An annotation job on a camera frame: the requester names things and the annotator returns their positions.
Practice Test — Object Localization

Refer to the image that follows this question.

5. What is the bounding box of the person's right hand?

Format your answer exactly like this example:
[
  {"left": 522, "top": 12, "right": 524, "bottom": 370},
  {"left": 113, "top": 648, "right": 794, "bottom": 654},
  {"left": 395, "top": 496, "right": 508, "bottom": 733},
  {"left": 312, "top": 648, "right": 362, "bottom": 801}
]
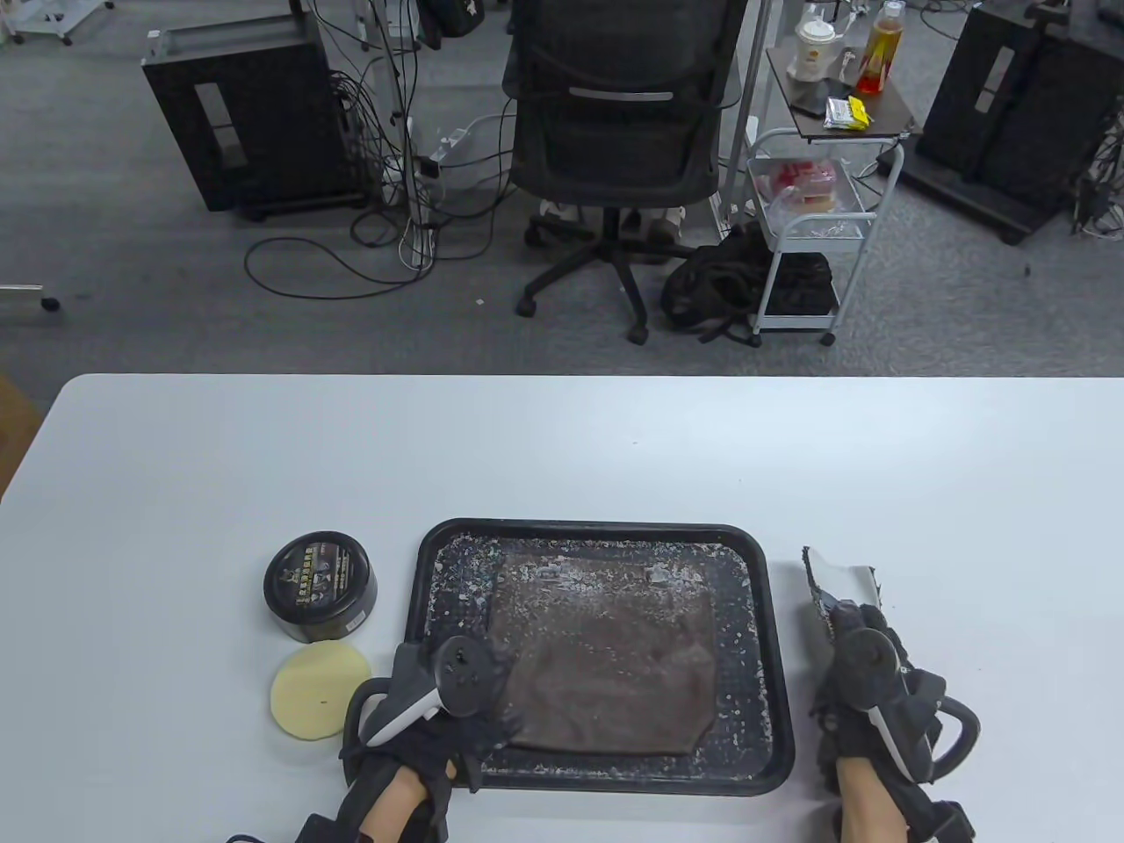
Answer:
[{"left": 808, "top": 602, "right": 949, "bottom": 782}]

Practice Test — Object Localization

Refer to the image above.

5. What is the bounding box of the person's left hand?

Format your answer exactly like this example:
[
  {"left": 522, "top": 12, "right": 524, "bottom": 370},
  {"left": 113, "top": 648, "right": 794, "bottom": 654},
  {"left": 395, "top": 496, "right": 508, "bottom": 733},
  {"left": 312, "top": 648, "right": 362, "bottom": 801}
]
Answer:
[{"left": 341, "top": 641, "right": 528, "bottom": 796}]

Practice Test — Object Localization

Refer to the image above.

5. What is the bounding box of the white wiping cloth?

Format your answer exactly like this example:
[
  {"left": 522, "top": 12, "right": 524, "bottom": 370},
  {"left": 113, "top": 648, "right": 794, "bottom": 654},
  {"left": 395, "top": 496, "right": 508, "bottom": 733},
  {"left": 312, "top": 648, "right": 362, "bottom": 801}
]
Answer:
[{"left": 801, "top": 546, "right": 882, "bottom": 646}]

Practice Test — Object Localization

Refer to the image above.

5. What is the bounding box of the brown leather bag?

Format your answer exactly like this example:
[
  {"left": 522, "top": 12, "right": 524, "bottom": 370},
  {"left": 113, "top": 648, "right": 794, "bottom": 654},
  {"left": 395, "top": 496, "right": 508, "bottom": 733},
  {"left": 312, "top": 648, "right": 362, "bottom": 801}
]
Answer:
[{"left": 483, "top": 553, "right": 717, "bottom": 758}]

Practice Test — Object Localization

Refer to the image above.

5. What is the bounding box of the black leather care cream tin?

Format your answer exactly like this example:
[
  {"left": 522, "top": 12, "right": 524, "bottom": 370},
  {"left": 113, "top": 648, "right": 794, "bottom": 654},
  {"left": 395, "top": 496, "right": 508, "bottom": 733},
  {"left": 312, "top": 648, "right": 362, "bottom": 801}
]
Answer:
[{"left": 263, "top": 530, "right": 378, "bottom": 643}]

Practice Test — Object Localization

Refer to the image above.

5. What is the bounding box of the person's right forearm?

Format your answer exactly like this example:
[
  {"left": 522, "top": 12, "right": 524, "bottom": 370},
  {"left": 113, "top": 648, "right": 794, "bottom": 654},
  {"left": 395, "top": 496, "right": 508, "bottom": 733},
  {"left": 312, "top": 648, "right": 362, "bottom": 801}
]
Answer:
[{"left": 834, "top": 755, "right": 914, "bottom": 843}]

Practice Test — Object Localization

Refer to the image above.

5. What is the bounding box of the person's left forearm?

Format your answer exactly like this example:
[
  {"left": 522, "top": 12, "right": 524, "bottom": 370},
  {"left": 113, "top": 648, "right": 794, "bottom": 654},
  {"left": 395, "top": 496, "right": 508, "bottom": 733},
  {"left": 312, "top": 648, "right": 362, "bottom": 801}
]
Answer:
[{"left": 360, "top": 760, "right": 458, "bottom": 843}]

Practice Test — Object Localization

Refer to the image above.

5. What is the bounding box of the black fabric bag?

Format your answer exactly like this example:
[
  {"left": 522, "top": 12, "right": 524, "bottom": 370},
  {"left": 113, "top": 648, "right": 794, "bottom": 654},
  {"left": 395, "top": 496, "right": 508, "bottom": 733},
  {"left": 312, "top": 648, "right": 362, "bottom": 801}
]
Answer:
[{"left": 764, "top": 253, "right": 835, "bottom": 315}]

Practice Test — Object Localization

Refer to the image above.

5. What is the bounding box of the black hanging bag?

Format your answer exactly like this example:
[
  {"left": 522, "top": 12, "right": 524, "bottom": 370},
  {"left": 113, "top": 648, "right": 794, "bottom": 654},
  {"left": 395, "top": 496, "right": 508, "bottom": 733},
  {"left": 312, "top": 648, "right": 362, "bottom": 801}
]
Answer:
[{"left": 415, "top": 0, "right": 489, "bottom": 39}]

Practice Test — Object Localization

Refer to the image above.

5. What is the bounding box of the black and white controller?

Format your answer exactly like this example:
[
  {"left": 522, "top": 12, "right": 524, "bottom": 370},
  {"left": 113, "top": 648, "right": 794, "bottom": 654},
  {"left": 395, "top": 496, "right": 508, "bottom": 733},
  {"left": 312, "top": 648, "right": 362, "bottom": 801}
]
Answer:
[
  {"left": 839, "top": 628, "right": 982, "bottom": 787},
  {"left": 342, "top": 637, "right": 515, "bottom": 760}
]

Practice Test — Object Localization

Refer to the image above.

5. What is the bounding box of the black plastic tray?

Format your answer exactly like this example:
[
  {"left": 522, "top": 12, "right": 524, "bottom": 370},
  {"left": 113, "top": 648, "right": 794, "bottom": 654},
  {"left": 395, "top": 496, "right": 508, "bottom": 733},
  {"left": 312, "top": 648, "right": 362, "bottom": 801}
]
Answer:
[{"left": 404, "top": 518, "right": 796, "bottom": 798}]

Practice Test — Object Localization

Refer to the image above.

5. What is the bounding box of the yellow round sponge pad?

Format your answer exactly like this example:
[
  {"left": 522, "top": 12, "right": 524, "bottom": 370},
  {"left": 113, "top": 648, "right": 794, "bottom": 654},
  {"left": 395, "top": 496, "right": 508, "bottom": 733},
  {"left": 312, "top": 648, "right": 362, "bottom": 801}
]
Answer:
[{"left": 270, "top": 641, "right": 372, "bottom": 743}]

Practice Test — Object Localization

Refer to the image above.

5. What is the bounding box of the black battery box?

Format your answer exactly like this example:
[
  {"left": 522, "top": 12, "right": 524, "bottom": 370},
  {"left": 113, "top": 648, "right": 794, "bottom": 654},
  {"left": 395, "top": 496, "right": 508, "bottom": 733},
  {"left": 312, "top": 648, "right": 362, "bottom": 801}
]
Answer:
[{"left": 904, "top": 777, "right": 977, "bottom": 843}]

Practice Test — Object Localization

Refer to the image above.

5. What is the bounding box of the black backpack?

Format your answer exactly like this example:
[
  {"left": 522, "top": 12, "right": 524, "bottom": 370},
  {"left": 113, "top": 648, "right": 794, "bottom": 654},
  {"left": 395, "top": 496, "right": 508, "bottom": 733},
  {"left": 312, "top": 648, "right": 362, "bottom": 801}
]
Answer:
[{"left": 660, "top": 220, "right": 774, "bottom": 345}]

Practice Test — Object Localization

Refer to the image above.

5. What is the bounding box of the red snack package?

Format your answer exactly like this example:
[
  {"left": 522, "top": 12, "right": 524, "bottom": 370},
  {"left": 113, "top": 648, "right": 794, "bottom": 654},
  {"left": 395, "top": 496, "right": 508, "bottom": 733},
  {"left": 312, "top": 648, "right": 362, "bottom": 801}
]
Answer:
[{"left": 757, "top": 158, "right": 839, "bottom": 212}]

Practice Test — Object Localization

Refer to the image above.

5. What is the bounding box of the white rolling cart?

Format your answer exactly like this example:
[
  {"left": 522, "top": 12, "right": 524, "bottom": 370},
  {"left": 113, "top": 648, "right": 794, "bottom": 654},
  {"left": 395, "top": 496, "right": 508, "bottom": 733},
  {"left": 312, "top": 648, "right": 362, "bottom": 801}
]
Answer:
[{"left": 745, "top": 40, "right": 923, "bottom": 348}]

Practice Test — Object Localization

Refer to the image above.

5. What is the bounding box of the white power strip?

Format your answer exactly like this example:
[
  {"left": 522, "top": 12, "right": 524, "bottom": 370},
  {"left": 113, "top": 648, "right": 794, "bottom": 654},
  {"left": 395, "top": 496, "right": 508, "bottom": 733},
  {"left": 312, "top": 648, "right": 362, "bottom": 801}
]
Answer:
[{"left": 430, "top": 114, "right": 479, "bottom": 168}]

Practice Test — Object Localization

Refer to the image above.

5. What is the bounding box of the black office chair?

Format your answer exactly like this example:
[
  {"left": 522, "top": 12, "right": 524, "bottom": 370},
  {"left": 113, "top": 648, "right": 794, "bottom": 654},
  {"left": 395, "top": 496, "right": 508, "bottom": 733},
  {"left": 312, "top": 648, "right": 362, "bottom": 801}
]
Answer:
[{"left": 501, "top": 0, "right": 747, "bottom": 345}]

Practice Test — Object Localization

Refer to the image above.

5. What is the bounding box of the silver metal pole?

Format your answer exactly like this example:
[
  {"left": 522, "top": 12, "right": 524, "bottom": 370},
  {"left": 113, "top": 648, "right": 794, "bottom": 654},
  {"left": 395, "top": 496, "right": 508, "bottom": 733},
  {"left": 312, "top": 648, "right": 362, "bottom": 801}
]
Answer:
[{"left": 718, "top": 0, "right": 774, "bottom": 238}]

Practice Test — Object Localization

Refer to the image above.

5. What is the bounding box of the black equipment cabinet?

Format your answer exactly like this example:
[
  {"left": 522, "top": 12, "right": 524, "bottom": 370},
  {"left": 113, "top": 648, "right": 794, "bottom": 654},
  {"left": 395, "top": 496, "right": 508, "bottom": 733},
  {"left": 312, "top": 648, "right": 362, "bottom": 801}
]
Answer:
[{"left": 900, "top": 0, "right": 1124, "bottom": 247}]

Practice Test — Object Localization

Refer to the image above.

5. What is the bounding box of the orange drink bottle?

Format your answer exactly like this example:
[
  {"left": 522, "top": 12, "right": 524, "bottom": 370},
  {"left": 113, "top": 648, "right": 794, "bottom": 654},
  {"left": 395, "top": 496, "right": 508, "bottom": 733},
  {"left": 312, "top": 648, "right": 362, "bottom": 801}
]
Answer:
[{"left": 856, "top": 0, "right": 907, "bottom": 96}]

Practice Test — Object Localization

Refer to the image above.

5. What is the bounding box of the white lidded cup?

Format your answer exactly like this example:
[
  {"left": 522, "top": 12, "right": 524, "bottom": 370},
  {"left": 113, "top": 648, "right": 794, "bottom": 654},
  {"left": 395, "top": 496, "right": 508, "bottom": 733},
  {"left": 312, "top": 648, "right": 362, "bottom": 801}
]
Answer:
[{"left": 788, "top": 19, "right": 837, "bottom": 82}]

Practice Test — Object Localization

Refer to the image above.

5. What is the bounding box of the black computer tower cabinet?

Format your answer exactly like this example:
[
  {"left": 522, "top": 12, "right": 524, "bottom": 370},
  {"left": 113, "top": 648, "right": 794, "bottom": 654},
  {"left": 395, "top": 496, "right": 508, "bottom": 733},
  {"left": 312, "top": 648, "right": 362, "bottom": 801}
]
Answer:
[{"left": 140, "top": 22, "right": 370, "bottom": 220}]

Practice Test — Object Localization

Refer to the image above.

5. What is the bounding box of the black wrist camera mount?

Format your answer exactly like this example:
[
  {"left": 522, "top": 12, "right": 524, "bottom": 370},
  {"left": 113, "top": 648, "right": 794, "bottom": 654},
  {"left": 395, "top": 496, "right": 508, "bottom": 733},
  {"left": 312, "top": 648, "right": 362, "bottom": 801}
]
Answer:
[{"left": 299, "top": 812, "right": 361, "bottom": 843}]

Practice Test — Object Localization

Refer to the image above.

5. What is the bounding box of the black looped floor cable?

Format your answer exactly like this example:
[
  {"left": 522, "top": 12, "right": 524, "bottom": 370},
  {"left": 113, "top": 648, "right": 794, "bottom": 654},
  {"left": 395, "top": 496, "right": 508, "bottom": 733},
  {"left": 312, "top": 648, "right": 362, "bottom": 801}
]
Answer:
[{"left": 243, "top": 211, "right": 440, "bottom": 301}]

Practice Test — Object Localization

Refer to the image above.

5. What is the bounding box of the cluster of grey cables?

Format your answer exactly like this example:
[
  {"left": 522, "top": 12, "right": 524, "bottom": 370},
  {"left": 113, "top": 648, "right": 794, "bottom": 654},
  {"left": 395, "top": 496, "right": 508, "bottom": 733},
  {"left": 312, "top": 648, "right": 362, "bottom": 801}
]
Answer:
[{"left": 1070, "top": 110, "right": 1124, "bottom": 242}]

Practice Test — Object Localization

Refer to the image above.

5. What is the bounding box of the tangle of hanging cables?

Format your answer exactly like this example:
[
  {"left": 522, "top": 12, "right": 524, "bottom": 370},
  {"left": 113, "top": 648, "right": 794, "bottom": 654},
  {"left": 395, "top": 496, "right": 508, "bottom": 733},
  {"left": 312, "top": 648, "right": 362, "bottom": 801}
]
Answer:
[{"left": 307, "top": 0, "right": 519, "bottom": 273}]

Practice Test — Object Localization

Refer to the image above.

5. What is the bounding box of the white metal post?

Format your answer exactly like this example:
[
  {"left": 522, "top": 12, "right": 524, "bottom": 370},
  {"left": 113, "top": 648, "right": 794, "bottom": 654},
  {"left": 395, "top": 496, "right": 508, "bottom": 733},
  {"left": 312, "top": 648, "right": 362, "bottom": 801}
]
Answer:
[{"left": 356, "top": 0, "right": 418, "bottom": 207}]

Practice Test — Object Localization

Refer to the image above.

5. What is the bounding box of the white wheeled frame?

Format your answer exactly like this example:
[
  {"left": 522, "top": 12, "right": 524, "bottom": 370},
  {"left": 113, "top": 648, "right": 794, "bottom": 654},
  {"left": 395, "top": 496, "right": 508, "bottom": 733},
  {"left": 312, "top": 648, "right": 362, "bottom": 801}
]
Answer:
[{"left": 0, "top": 0, "right": 115, "bottom": 47}]

